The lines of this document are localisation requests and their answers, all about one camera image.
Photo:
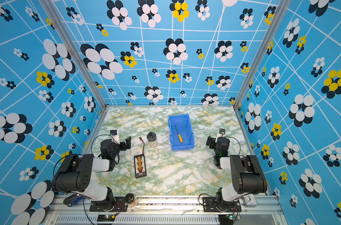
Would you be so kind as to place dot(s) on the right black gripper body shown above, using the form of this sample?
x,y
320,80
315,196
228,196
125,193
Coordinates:
x,y
216,152

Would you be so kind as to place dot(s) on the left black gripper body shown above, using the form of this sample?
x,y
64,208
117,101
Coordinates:
x,y
116,150

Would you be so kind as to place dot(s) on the yellow handled screwdriver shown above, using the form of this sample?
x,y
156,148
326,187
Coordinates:
x,y
179,136

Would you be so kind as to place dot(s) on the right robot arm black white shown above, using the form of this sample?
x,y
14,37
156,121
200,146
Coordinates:
x,y
246,173

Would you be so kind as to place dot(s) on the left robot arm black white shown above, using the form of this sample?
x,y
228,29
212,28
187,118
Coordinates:
x,y
74,174

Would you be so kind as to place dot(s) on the blue plastic bin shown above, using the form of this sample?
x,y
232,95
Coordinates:
x,y
184,126

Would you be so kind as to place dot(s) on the clear jar black lid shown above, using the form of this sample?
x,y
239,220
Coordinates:
x,y
152,139

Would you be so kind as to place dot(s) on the black power distribution board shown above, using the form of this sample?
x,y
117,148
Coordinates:
x,y
140,166

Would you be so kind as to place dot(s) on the black round knob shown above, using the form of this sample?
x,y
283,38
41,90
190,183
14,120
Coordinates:
x,y
129,198

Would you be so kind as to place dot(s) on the small white clock box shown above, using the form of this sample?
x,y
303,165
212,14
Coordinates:
x,y
249,200

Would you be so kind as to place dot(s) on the left circuit board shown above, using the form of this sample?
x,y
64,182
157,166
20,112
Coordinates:
x,y
105,218

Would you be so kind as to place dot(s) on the circuit board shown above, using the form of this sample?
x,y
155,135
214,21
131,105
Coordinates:
x,y
105,218
226,219

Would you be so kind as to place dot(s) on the right circuit board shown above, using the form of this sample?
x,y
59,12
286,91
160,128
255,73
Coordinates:
x,y
226,219

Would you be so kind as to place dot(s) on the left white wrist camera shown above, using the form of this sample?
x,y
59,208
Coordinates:
x,y
115,136

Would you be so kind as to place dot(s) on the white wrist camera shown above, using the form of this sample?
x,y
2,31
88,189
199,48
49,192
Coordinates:
x,y
221,133
115,136

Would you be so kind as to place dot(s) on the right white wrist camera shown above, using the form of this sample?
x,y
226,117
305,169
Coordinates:
x,y
221,133

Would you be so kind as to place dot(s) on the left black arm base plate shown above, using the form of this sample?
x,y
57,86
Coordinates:
x,y
118,204

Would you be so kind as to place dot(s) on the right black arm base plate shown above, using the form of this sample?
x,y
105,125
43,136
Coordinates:
x,y
213,204

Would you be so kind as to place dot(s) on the blue black tool handle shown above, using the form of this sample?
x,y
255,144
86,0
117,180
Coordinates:
x,y
72,200

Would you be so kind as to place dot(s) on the aluminium front rail frame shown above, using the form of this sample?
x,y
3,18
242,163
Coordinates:
x,y
167,210

